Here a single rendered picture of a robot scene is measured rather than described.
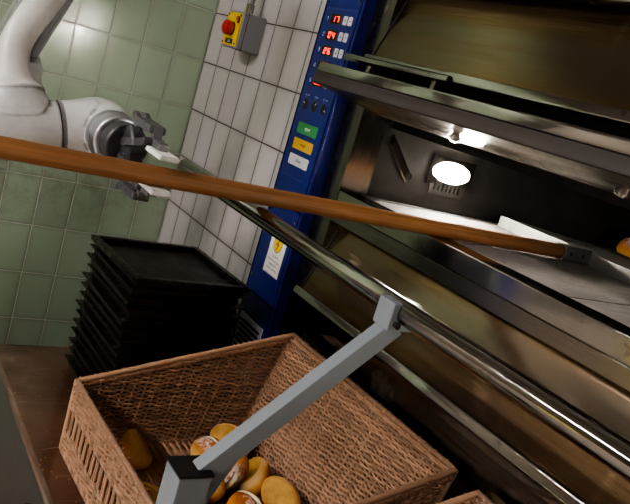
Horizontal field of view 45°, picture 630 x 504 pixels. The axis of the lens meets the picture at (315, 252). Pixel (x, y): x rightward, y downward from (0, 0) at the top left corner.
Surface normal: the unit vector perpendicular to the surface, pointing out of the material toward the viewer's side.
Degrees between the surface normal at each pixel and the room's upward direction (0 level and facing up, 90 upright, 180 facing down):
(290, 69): 90
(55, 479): 0
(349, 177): 90
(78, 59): 90
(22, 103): 62
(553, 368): 70
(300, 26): 90
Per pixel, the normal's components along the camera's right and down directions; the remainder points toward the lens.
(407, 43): -0.67, -0.44
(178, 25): 0.50, 0.33
